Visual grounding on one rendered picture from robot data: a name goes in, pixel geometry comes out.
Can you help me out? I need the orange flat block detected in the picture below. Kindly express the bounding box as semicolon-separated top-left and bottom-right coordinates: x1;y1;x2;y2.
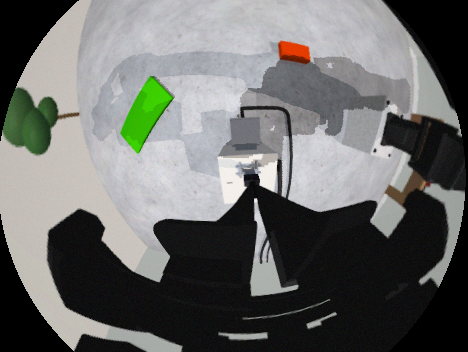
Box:
278;40;311;64

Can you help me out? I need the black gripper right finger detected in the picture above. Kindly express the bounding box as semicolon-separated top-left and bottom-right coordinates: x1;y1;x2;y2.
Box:
257;185;378;288

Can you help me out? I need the green rectangular block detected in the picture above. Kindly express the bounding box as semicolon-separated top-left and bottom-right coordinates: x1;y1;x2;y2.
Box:
121;75;174;153

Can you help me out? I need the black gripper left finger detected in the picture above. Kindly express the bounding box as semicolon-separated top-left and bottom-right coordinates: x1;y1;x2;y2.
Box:
153;185;258;284

